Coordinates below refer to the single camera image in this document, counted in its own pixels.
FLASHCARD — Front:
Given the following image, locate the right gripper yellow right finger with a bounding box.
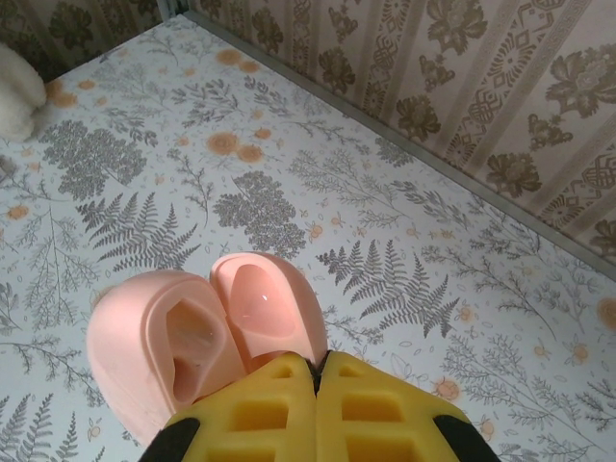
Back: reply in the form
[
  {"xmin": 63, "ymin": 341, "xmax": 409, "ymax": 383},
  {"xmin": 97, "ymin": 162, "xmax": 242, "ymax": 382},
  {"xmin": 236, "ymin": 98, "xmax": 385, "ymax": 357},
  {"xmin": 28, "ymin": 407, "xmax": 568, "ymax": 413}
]
[{"xmin": 314, "ymin": 349, "xmax": 498, "ymax": 462}]

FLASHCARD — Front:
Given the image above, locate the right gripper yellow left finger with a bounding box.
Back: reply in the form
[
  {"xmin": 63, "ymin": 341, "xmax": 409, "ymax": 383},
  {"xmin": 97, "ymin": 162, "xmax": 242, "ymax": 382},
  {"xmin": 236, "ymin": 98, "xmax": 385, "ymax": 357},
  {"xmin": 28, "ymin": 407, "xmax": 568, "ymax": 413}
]
[{"xmin": 147, "ymin": 354, "xmax": 322, "ymax": 462}]

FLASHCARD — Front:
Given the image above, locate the pink earbud charging case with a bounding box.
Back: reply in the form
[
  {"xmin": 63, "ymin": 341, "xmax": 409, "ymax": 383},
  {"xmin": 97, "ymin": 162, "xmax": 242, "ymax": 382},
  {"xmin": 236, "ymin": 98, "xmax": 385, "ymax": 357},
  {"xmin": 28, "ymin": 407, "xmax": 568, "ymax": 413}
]
[{"xmin": 86, "ymin": 253, "xmax": 329, "ymax": 433}]

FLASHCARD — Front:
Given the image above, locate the white teddy bear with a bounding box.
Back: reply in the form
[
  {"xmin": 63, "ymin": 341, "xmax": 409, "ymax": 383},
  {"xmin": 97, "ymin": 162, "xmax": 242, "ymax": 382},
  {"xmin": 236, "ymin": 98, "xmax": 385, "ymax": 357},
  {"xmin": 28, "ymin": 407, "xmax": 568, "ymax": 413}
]
[{"xmin": 0, "ymin": 40, "xmax": 49, "ymax": 144}]

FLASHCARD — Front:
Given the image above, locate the aluminium wall rail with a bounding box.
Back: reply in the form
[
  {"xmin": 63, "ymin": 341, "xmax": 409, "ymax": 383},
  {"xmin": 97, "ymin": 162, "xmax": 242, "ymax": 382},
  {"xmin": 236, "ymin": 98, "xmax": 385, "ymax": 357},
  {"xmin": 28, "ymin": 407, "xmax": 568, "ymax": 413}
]
[{"xmin": 185, "ymin": 7, "xmax": 616, "ymax": 278}]

